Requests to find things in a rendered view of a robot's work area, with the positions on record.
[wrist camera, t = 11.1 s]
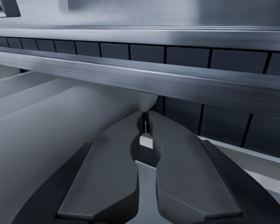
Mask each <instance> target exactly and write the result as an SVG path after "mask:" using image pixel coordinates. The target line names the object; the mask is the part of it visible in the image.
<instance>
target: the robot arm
mask: <svg viewBox="0 0 280 224"><path fill-rule="evenodd" d="M145 124H146V129H147V133H149V134H150V135H151V137H152V152H153V155H154V156H155V157H156V158H157V159H158V161H159V163H158V164H157V166H156V199H157V207H158V212H159V214H160V215H161V216H162V217H163V218H165V219H166V220H168V221H170V222H171V223H173V224H280V204H279V203H278V202H277V201H276V200H275V199H274V198H273V196H272V195H271V194H270V193H269V192H268V191H267V190H266V189H265V188H264V187H263V186H262V185H261V184H259V183H258V182H257V181H256V180H255V179H254V178H253V177H252V176H250V175H249V174H248V173H247V172H245V171H244V170H243V169H242V168H241V167H240V166H238V165H237V164H236V163H235V162H234V161H232V160H231V159H230V158H229V157H227V156H226V155H225V154H224V153H223V152H221V151H220V150H219V149H218V148H217V147H216V146H214V145H213V144H212V143H211V142H209V141H208V140H201V139H200V138H199V137H197V136H196V135H195V134H194V133H192V132H191V131H190V130H188V129H187V128H185V127H184V126H182V125H181V124H179V123H177V122H175V121H173V120H171V119H169V118H167V117H165V116H163V115H161V114H159V113H157V112H155V111H148V112H143V111H137V112H135V113H133V114H131V115H129V116H128V117H126V118H124V119H123V120H121V121H119V122H118V123H116V124H114V125H113V126H111V127H109V128H108V129H107V130H105V131H104V132H103V133H101V134H100V135H99V136H98V137H97V138H96V139H95V140H94V141H93V142H92V143H85V144H84V145H83V146H82V147H81V148H80V149H79V150H78V151H77V152H76V153H74V154H73V155H72V156H71V157H70V158H69V159H68V160H67V161H66V162H65V163H64V164H63V165H62V166H60V167H59V168H58V169H57V170H56V171H55V172H54V173H53V174H52V175H51V176H50V177H49V178H48V179H47V180H45V181H44V183H43V184H41V185H40V187H39V188H38V189H37V190H36V191H35V192H34V193H33V194H32V195H31V197H30V198H29V199H28V200H27V202H26V203H25V204H24V205H23V207H22V208H21V209H20V211H19V212H18V213H17V215H16V217H15V218H14V219H13V221H12V223H11V224H125V223H127V222H128V221H130V220H131V219H133V218H134V217H135V216H136V215H137V213H138V210H139V194H140V191H139V175H138V166H137V164H136V163H135V160H136V159H137V157H138V156H139V155H140V137H141V136H142V134H143V133H145Z"/></svg>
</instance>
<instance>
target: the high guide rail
mask: <svg viewBox="0 0 280 224"><path fill-rule="evenodd" d="M0 65H5V66H10V67H15V68H21V69H25V70H30V71H35V72H41V73H46V74H51V75H55V76H61V77H67V78H71V79H76V80H82V81H87V82H92V83H96V84H103V85H107V86H112V87H117V88H123V89H128V90H133V91H138V92H144V93H148V94H153V95H158V96H164V97H169V98H174V99H179V100H185V101H189V102H194V103H199V104H205V105H210V106H215V107H219V108H225V109H231V110H235V111H240V112H246V113H251V114H256V115H260V116H267V117H271V118H276V119H280V76H274V75H265V74H257V73H248V72H236V71H227V70H218V69H209V68H197V67H189V66H180V65H171V64H159V63H150V62H142V61H133V60H121V59H112V58H103V57H95V56H83V55H74V54H65V53H56V52H44V51H35V50H27V49H18V48H6V47H0Z"/></svg>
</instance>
